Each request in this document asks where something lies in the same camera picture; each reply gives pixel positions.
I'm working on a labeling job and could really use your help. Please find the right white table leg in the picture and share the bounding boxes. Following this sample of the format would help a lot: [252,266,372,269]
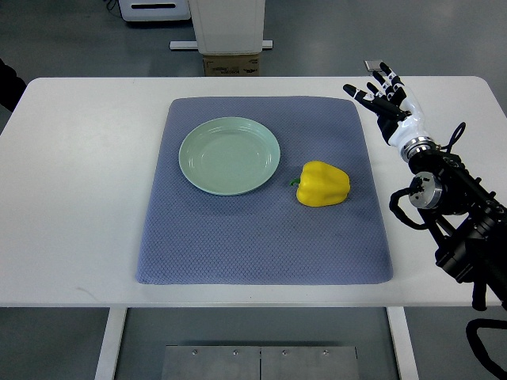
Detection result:
[387,306,419,380]

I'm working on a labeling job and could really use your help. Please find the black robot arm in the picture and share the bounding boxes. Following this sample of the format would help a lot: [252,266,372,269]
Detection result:
[389,123,506,311]

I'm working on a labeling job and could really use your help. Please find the dark object at left edge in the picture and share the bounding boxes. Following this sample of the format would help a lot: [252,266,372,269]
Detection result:
[0,59,27,112]

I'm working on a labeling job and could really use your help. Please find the white pedestal column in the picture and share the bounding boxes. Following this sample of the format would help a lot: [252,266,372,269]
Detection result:
[170,0,273,55]

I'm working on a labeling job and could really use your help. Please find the light green plate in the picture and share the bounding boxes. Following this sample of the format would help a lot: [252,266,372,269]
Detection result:
[178,117,280,196]

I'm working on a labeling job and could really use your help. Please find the cardboard box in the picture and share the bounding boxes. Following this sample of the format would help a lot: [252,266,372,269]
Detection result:
[203,54,260,77]

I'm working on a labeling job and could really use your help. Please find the white appliance with slot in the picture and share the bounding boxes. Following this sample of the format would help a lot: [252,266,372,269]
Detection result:
[118,0,191,22]

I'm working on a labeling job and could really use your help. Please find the blue quilted mat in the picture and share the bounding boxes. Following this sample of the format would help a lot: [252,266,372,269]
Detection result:
[136,97,393,285]

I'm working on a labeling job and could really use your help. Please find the small grey floor plate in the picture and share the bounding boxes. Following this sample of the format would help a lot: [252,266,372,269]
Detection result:
[364,60,382,73]

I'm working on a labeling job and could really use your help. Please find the black cable bottom right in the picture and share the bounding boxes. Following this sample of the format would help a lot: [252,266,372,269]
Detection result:
[465,318,507,380]

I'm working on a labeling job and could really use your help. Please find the left white table leg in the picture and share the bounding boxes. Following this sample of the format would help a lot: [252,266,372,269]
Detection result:
[94,307,127,380]

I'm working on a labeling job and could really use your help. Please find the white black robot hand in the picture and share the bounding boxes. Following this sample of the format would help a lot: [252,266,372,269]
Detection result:
[343,62,424,147]

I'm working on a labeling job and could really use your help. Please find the yellow bell pepper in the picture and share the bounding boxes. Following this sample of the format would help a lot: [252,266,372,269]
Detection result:
[290,161,351,207]

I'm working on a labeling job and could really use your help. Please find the white table leg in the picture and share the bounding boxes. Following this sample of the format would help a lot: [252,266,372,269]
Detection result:
[94,307,127,380]
[387,306,419,380]

